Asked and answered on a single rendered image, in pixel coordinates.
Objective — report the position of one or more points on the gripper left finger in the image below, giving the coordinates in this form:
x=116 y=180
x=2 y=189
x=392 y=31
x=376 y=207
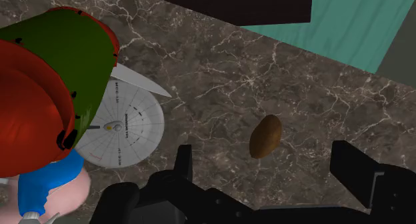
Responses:
x=182 y=190

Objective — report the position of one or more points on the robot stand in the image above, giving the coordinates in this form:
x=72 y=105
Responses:
x=243 y=5

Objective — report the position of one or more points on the toy figure with red hat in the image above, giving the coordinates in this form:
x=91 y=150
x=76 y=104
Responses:
x=42 y=96

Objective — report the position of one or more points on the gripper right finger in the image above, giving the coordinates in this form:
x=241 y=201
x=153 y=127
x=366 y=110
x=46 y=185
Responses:
x=364 y=174

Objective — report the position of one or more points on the brown potato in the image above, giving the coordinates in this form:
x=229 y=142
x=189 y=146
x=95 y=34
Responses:
x=265 y=136

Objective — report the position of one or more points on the white saucer spaceship model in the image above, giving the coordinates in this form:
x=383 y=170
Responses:
x=130 y=126

